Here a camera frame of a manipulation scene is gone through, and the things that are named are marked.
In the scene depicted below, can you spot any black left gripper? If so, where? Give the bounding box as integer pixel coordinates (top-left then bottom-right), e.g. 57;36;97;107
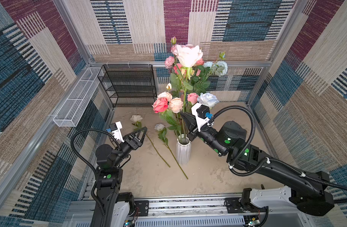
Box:
112;129;146;170

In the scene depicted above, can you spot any cream white rose stem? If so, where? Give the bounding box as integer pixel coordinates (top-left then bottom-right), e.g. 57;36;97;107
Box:
130;114;171;168

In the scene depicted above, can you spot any white ribbed ceramic vase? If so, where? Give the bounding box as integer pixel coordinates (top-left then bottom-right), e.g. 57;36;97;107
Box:
176;134;191;165

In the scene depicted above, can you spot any pale blue rose stem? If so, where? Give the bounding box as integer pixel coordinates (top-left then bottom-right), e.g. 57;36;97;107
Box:
197;92;219;108

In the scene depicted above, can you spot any coral pink rose stem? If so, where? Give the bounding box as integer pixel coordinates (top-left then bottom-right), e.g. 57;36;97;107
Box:
152;97;182;140

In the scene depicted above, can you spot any magenta rose stem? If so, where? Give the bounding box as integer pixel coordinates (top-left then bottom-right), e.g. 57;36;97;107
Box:
173;63;182;75

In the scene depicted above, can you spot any pink rose stem with bud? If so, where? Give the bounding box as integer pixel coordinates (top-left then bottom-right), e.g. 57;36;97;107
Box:
194;58;204;66

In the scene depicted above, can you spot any eucalyptus and pale flower stem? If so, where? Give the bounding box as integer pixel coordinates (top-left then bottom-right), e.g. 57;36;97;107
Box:
203;52;228;77

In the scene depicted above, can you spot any pink carnation stem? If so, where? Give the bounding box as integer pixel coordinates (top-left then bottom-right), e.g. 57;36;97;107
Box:
165;37;178;69

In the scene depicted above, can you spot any large blush rose stem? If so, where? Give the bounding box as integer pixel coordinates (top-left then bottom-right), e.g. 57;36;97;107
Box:
170;44;203;134

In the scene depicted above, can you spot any cream double rose stem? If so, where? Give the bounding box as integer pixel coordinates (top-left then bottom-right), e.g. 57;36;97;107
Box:
153;82;184;139

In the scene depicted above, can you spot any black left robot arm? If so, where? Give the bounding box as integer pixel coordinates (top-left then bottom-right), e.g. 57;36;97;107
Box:
91;127;147;227

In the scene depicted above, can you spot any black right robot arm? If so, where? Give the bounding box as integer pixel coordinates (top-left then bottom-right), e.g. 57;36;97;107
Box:
182;113;335;216

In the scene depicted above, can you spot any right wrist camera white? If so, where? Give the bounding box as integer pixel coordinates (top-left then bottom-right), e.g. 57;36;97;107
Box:
191;102;213;132

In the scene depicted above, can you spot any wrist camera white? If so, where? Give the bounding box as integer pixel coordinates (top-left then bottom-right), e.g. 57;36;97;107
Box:
191;102;213;132
106;121;124;146

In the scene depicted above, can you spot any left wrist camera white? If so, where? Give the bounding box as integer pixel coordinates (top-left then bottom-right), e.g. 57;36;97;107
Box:
106;121;124;146

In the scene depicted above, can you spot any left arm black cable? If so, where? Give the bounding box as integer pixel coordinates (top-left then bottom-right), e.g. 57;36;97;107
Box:
70;129;120;216

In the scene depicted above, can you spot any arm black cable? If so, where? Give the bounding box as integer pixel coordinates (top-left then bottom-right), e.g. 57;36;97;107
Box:
70;129;120;216
208;105;347;205

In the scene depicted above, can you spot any black wire mesh shelf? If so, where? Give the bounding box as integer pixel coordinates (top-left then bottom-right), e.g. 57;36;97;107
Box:
97;64;157;107

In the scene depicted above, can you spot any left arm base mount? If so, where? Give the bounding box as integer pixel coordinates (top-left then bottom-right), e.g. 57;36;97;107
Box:
117;192;149;217

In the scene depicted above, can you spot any white wire mesh tray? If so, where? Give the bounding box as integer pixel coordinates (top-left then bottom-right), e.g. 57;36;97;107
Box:
53;67;101;127

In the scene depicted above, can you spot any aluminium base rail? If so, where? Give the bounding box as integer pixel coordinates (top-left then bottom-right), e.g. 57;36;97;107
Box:
62;194;313;227

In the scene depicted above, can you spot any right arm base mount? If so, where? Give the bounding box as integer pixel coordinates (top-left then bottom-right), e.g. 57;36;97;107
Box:
224;188;266;214

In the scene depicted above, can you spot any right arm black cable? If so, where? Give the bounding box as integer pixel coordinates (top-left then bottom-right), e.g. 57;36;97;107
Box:
208;105;347;205

